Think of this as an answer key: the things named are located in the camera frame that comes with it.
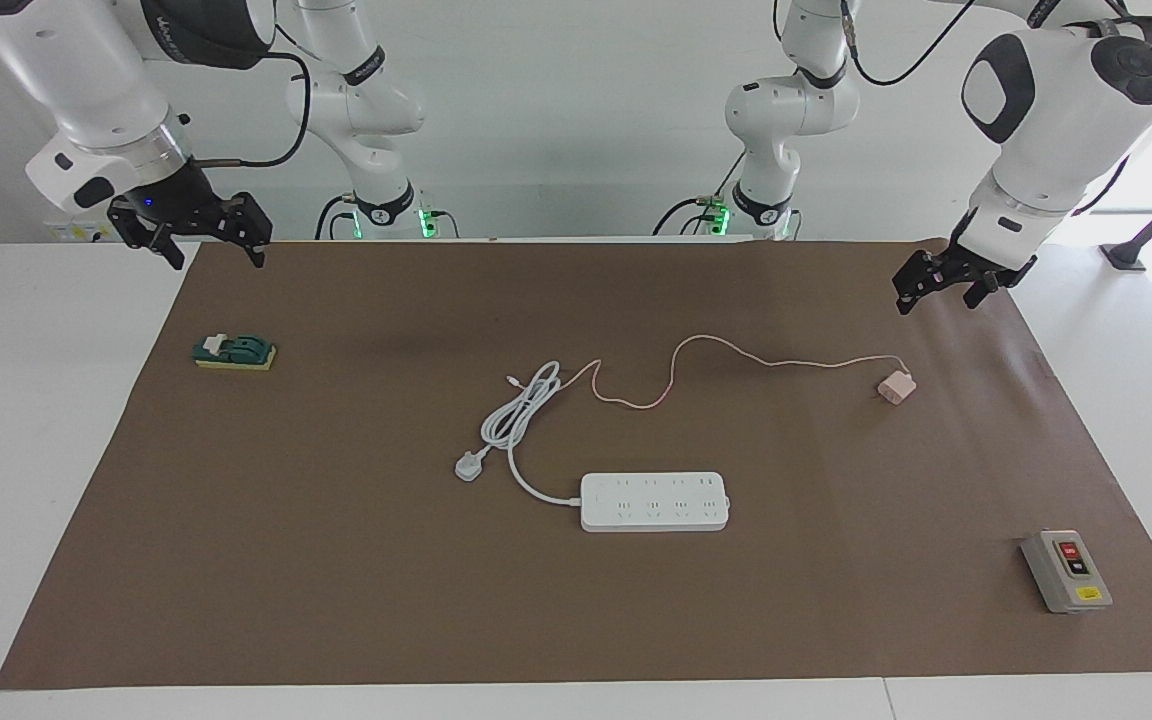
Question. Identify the white power strip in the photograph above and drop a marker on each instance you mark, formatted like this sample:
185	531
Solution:
651	505

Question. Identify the grey push button switch box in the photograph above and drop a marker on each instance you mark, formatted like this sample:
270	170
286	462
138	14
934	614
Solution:
1066	575

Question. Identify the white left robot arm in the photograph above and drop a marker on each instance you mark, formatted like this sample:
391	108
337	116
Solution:
1046	150

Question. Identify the brown paper table mat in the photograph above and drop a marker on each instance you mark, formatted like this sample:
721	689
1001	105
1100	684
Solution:
336	560

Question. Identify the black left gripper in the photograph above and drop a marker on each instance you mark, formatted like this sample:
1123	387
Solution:
976	265

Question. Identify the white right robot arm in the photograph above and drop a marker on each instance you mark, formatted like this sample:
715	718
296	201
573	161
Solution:
96	80

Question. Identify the white socket with yellow label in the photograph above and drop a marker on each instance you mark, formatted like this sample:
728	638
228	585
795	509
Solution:
76	232

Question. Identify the green knife switch yellow base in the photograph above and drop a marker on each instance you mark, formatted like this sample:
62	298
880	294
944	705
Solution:
236	350

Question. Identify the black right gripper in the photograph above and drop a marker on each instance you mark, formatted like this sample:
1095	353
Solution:
186	205

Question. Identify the pink charger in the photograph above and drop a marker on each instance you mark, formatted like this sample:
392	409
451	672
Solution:
896	387

